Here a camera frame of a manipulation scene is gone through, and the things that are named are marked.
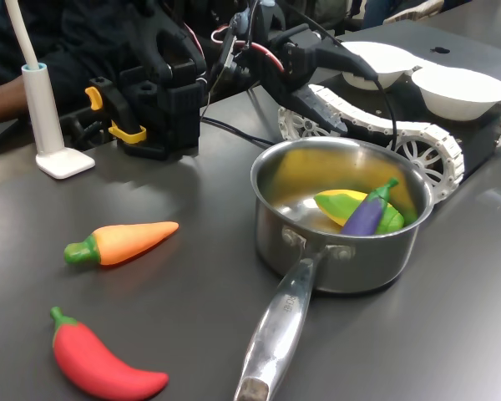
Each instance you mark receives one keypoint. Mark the black office chair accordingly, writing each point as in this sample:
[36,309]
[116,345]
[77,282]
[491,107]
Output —
[313,12]

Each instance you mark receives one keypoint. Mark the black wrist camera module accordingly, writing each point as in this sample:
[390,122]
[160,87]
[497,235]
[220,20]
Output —
[227,54]

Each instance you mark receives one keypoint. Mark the pale grey putty lump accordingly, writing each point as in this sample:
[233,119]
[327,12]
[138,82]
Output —
[241,18]

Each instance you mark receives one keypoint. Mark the white post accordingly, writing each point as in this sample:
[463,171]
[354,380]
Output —
[42,104]

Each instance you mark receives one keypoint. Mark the white bowl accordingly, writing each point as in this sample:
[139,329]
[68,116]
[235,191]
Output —
[459,94]
[392,62]

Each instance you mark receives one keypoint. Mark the white-tracked small vehicle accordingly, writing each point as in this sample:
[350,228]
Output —
[421,138]

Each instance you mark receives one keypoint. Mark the red toy chilli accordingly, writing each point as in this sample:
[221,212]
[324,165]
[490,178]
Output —
[92,359]

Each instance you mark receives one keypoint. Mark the person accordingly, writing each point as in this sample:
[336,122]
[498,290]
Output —
[413,10]
[67,67]

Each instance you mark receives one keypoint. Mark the black and yellow clip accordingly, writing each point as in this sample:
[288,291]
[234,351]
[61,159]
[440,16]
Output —
[117,100]

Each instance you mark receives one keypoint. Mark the purple toy aubergine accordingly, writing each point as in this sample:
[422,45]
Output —
[363,217]

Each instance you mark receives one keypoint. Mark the grey laptop with logo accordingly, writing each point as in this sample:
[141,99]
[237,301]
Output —
[463,42]

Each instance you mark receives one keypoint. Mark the orange toy carrot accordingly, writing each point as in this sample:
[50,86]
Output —
[125,242]

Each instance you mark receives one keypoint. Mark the yellow green toy corn cob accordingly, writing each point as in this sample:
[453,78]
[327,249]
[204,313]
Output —
[334,204]

